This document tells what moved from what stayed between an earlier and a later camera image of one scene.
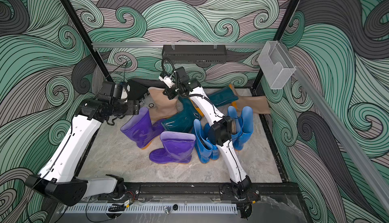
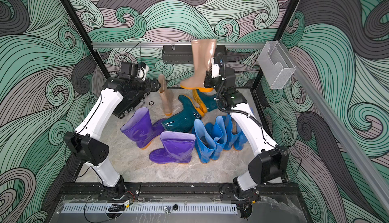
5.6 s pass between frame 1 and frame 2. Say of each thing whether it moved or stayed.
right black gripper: moved
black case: stayed
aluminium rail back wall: stayed
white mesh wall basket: stayed
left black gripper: moved
